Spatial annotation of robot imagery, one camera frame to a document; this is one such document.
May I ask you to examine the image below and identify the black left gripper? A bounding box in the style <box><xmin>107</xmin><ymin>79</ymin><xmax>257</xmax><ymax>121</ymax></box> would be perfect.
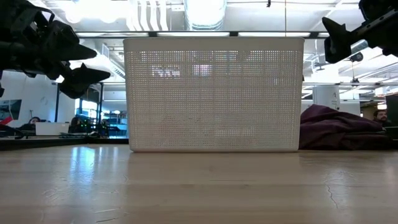
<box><xmin>18</xmin><ymin>21</ymin><xmax>111</xmax><ymax>100</ymax></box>

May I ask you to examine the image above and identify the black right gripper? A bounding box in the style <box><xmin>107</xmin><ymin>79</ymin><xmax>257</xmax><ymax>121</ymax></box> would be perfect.
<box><xmin>322</xmin><ymin>0</ymin><xmax>398</xmax><ymax>65</ymax></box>

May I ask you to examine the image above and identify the white perforated plastic basket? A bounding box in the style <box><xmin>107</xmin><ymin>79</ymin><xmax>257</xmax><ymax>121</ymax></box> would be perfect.
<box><xmin>123</xmin><ymin>37</ymin><xmax>305</xmax><ymax>153</ymax></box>

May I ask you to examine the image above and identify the white pillar box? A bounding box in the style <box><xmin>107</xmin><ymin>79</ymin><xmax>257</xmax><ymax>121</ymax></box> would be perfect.
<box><xmin>312</xmin><ymin>85</ymin><xmax>341</xmax><ymax>110</ymax></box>

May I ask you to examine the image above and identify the brown cabinet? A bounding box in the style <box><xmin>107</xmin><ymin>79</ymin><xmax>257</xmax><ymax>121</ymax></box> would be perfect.
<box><xmin>360</xmin><ymin>102</ymin><xmax>379</xmax><ymax>121</ymax></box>

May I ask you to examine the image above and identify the dark computer monitor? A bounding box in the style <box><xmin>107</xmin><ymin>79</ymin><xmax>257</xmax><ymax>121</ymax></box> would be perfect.
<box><xmin>385</xmin><ymin>94</ymin><xmax>398</xmax><ymax>127</ymax></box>

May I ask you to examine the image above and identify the white box on desk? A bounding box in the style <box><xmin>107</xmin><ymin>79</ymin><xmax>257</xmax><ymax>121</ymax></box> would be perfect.
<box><xmin>34</xmin><ymin>122</ymin><xmax>70</xmax><ymax>136</ymax></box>

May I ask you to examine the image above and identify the black background desk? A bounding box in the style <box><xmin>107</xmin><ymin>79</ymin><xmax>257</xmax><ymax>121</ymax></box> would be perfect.
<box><xmin>0</xmin><ymin>136</ymin><xmax>130</xmax><ymax>151</ymax></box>

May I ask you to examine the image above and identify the maroon cloth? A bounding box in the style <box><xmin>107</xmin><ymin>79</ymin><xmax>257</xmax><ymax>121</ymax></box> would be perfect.
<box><xmin>298</xmin><ymin>104</ymin><xmax>394</xmax><ymax>151</ymax></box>

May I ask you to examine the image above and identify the black overhead beam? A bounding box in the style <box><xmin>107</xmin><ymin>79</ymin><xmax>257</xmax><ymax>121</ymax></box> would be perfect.
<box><xmin>76</xmin><ymin>30</ymin><xmax>324</xmax><ymax>39</ymax></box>

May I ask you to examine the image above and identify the black vertical post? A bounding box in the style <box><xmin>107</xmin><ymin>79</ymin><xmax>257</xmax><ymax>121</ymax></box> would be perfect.
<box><xmin>98</xmin><ymin>82</ymin><xmax>104</xmax><ymax>125</ymax></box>
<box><xmin>55</xmin><ymin>83</ymin><xmax>60</xmax><ymax>123</ymax></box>

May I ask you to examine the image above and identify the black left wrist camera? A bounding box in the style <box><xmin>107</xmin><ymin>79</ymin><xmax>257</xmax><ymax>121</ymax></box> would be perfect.
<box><xmin>9</xmin><ymin>6</ymin><xmax>60</xmax><ymax>38</ymax></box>

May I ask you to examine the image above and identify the dark wall monitor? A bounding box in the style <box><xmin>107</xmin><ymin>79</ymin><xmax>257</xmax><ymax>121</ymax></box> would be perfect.
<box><xmin>0</xmin><ymin>99</ymin><xmax>22</xmax><ymax>121</ymax></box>

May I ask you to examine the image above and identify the black cable bundle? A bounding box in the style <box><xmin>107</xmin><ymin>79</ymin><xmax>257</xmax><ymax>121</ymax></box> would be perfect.
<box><xmin>0</xmin><ymin>124</ymin><xmax>26</xmax><ymax>139</ymax></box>

